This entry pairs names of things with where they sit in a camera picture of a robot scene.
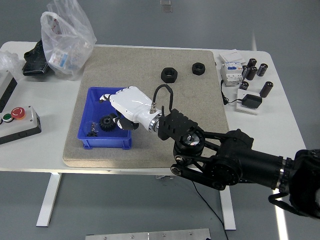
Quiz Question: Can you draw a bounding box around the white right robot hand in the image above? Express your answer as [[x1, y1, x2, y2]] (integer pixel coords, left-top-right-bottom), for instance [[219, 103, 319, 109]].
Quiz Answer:
[[98, 85, 161, 132]]

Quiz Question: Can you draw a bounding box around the silver metal plate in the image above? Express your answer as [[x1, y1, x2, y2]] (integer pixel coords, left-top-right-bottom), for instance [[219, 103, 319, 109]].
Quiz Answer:
[[84, 228, 211, 240]]

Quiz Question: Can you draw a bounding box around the grey-brown foam mat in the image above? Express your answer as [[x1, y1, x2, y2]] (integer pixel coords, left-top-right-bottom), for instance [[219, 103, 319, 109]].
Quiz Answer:
[[61, 44, 231, 169]]

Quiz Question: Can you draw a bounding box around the clear plastic bag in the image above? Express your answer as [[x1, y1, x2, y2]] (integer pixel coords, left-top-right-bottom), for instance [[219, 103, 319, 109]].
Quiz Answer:
[[40, 0, 98, 81]]

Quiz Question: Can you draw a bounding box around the white foam block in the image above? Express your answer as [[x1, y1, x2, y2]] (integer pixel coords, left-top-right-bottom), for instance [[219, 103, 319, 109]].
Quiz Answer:
[[234, 89, 261, 116]]

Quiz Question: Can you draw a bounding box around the flat white card box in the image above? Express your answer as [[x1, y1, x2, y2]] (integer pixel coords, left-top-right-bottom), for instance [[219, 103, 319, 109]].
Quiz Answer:
[[218, 49, 247, 65]]

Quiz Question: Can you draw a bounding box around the crumpled clear plastic wrap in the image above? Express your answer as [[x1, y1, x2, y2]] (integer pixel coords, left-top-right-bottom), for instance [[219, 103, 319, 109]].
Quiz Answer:
[[0, 50, 23, 81]]

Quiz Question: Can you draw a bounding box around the large black gear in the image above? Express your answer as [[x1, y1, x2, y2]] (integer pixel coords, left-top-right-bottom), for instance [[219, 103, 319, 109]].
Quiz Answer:
[[99, 113, 118, 133]]

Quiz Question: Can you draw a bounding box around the black foam case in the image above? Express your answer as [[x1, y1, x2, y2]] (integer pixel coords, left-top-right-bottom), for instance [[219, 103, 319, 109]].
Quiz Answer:
[[22, 39, 55, 77]]

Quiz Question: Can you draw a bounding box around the white circuit breaker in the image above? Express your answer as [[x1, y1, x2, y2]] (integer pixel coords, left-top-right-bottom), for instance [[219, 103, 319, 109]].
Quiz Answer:
[[219, 61, 245, 87]]

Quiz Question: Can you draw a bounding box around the white table leg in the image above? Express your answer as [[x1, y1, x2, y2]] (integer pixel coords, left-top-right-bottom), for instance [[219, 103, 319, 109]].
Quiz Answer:
[[219, 188, 237, 231], [36, 172, 62, 227]]

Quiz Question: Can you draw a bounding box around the thin black adapter cord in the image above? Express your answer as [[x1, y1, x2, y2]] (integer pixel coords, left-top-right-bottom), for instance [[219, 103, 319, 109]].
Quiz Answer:
[[219, 79, 245, 105]]

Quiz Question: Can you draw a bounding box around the large black hex nut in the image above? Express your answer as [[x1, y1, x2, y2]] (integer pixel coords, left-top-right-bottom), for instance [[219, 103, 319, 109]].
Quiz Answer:
[[160, 66, 180, 84]]

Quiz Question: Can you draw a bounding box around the small white blue carton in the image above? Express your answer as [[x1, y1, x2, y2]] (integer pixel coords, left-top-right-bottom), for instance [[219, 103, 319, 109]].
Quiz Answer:
[[48, 48, 70, 70]]

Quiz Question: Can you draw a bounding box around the grey button control box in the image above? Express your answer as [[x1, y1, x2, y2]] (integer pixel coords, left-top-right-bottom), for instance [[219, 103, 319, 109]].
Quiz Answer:
[[0, 105, 43, 145]]

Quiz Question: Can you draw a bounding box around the metal floor socket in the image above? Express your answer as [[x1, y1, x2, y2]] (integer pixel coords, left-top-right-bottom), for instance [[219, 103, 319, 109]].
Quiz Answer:
[[159, 0, 174, 13]]

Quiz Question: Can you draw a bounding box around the black power adapter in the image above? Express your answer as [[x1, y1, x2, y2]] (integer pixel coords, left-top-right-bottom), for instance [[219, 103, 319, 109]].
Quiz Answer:
[[242, 94, 263, 109]]

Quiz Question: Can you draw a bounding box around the blue plastic box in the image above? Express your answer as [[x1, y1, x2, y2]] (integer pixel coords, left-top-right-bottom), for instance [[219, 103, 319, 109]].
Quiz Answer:
[[76, 86, 136, 150]]

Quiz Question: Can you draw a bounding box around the black floor cable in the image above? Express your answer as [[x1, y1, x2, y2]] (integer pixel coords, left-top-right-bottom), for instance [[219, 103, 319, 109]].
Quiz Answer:
[[191, 181, 229, 240]]

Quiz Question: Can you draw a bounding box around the small black hex nut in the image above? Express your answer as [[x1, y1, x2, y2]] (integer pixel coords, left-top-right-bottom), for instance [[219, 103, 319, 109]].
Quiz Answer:
[[191, 62, 207, 76]]

